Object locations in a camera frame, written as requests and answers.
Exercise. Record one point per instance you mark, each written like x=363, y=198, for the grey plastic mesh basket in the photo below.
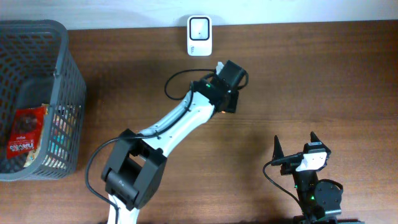
x=37, y=68

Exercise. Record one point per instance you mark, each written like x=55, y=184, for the red Hacks candy bag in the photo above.
x=26, y=130

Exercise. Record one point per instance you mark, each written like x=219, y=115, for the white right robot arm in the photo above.
x=318, y=199

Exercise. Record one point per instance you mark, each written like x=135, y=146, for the yellow snack chip bag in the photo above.
x=59, y=145

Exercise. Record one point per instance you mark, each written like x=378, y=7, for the white barcode scanner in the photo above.
x=199, y=36

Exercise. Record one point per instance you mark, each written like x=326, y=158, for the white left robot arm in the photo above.
x=134, y=169

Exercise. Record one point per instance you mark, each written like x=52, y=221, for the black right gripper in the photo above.
x=288, y=167

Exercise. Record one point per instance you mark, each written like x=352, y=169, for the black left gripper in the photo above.
x=234, y=98

